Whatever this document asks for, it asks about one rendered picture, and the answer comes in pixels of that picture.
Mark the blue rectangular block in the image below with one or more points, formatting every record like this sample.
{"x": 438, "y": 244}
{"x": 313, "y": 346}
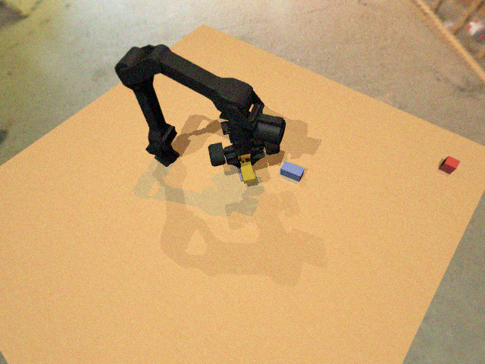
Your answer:
{"x": 292, "y": 171}

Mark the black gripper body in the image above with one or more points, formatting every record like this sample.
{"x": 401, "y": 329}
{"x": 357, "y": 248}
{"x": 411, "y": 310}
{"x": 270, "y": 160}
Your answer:
{"x": 239, "y": 147}

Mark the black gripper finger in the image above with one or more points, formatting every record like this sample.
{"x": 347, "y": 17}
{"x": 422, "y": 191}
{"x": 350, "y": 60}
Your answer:
{"x": 235, "y": 162}
{"x": 255, "y": 157}

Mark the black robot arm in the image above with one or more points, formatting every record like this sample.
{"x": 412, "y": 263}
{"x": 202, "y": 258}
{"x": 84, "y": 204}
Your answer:
{"x": 233, "y": 98}

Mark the small red block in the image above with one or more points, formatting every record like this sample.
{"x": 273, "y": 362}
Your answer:
{"x": 449, "y": 165}

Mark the yellow bar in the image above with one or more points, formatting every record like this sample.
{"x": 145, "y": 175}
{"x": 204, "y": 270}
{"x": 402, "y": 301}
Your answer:
{"x": 246, "y": 169}

